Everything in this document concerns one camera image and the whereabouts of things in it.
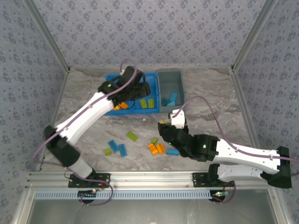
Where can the orange lego frame piece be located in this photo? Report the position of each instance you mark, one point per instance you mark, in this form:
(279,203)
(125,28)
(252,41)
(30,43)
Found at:
(116,107)

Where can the long green lego brick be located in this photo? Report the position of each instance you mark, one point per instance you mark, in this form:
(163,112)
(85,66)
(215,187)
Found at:
(143,103)

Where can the orange lego brick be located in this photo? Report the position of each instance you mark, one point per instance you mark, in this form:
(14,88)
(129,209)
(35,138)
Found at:
(160,148)
(152,149)

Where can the small blue lego brick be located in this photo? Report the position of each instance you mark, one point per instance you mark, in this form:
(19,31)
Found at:
(165,100)

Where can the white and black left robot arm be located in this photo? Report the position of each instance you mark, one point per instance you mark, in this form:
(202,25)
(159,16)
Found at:
(86,121)

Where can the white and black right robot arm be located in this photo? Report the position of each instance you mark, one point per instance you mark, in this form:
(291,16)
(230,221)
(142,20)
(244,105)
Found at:
(245,170)

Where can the small green lego brick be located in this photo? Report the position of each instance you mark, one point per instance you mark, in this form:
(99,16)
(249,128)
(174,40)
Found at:
(154,140)
(107,151)

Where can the blue sloped lego piece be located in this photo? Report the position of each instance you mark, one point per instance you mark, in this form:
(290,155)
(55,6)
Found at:
(171,103)

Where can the grey plastic bin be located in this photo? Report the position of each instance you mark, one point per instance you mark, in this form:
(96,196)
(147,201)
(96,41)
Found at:
(170,81)

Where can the small black controller board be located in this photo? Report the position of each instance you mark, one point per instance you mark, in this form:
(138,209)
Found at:
(219,194)
(87,194)

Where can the grey metal panel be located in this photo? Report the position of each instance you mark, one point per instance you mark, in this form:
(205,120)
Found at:
(149,212)

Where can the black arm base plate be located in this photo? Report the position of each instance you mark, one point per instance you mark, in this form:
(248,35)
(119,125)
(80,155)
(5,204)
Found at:
(102,178)
(201,179)

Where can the aluminium mounting rail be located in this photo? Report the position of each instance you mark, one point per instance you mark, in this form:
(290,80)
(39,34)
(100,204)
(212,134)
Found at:
(149,178)

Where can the aluminium side rail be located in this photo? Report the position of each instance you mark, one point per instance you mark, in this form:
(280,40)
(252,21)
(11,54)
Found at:
(54,112)
(243,105)

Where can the aluminium frame post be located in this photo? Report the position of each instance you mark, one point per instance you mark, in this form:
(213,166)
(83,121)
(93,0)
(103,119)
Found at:
(49,37)
(253,35)

